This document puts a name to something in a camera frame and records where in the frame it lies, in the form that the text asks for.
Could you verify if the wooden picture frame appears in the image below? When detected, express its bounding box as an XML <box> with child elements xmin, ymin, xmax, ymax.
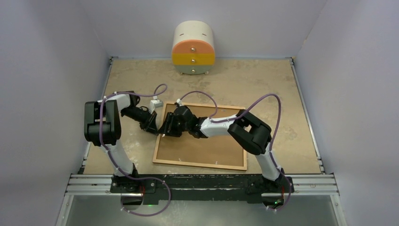
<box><xmin>152</xmin><ymin>101</ymin><xmax>248</xmax><ymax>171</ymax></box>

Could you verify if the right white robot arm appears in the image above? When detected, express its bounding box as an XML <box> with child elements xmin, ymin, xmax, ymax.
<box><xmin>158</xmin><ymin>106</ymin><xmax>292</xmax><ymax>192</ymax></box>

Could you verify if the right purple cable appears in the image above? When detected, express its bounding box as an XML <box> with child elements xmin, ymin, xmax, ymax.
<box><xmin>176</xmin><ymin>90</ymin><xmax>293</xmax><ymax>213</ymax></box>

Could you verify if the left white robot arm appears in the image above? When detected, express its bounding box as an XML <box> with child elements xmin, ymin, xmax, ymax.
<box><xmin>84</xmin><ymin>91</ymin><xmax>158</xmax><ymax>193</ymax></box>

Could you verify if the round drawer cabinet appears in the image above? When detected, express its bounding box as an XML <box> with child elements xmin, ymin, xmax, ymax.
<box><xmin>171</xmin><ymin>20</ymin><xmax>215</xmax><ymax>75</ymax></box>

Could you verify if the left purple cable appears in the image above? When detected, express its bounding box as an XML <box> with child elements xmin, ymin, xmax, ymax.
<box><xmin>99</xmin><ymin>83</ymin><xmax>172</xmax><ymax>218</ymax></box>

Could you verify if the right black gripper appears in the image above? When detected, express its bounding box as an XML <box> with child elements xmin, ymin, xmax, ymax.
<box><xmin>159</xmin><ymin>112</ymin><xmax>191</xmax><ymax>137</ymax></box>

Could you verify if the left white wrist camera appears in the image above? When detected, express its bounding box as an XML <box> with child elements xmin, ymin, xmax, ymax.
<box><xmin>148</xmin><ymin>97</ymin><xmax>163</xmax><ymax>113</ymax></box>

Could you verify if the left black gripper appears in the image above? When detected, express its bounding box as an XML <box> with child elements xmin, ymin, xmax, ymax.
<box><xmin>121</xmin><ymin>107</ymin><xmax>159</xmax><ymax>135</ymax></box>

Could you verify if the aluminium rail frame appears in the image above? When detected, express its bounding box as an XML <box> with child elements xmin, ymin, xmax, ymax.
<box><xmin>56</xmin><ymin>58</ymin><xmax>346</xmax><ymax>226</ymax></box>

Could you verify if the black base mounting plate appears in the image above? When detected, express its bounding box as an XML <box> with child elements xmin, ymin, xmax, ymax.
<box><xmin>110</xmin><ymin>174</ymin><xmax>294</xmax><ymax>208</ymax></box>

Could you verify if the purple cable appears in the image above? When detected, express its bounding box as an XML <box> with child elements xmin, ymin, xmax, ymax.
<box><xmin>99</xmin><ymin>83</ymin><xmax>172</xmax><ymax>218</ymax></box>
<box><xmin>176</xmin><ymin>90</ymin><xmax>293</xmax><ymax>213</ymax></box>

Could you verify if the brown backing board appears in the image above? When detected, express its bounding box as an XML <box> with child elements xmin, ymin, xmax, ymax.
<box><xmin>156</xmin><ymin>104</ymin><xmax>244</xmax><ymax>168</ymax></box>

